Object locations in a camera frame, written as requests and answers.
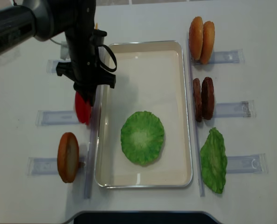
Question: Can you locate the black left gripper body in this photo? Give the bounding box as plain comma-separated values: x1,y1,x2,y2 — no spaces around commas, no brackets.
55,22,117,93

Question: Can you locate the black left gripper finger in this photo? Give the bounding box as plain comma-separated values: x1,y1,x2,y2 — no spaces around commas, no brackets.
76,85,97,106

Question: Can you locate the red tomato slice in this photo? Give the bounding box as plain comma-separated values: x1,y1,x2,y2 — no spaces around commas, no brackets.
75,92,91,125

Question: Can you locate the green lettuce leaf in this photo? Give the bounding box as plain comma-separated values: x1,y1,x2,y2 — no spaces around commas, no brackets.
200,127,228,194
120,111,165,166

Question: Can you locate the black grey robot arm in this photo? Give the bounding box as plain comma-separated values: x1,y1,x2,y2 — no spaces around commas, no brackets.
0,0,117,105

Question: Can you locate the meat patty near tray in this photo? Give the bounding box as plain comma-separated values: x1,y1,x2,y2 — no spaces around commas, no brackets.
193,78,202,122

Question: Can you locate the meat patty near pusher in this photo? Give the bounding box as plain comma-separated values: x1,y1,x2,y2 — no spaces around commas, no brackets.
201,77,215,120

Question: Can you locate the upright green lettuce leaf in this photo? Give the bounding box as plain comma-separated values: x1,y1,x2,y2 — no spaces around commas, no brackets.
200,127,228,194

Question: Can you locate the lone upright bun slice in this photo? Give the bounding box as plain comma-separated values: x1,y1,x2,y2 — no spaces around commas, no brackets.
57,132,79,183

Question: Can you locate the white metal tray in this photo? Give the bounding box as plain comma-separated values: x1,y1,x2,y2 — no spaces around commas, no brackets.
95,41,193,189

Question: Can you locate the bun slice near tray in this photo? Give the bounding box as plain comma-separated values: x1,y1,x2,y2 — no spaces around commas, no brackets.
188,16,203,61

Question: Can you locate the bun slice near pusher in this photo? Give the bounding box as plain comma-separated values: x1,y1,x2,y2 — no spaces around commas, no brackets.
200,21,215,64

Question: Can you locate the dark monitor base edge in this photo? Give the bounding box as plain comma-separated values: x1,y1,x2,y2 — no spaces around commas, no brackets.
72,211,220,224

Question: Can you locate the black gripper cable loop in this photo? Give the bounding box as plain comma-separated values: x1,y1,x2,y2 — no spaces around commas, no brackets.
94,43,118,73

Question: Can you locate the clear left top rail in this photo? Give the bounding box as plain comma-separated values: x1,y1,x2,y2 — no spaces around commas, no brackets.
46,59,70,74

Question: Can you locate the clear tomato dispenser rail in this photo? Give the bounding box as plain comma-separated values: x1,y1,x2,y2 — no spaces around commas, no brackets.
35,111,80,126

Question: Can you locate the clear left bun rail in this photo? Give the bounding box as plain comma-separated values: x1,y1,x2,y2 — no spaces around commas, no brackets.
26,156,86,176

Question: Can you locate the clear bun dispenser rail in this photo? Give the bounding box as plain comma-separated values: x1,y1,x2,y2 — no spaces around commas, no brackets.
191,49,244,66

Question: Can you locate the clear patty dispenser rail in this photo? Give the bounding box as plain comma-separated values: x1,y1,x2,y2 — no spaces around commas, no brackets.
213,100,256,118

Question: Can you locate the clear lettuce dispenser rail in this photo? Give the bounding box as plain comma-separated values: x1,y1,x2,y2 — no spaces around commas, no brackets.
226,154,269,174

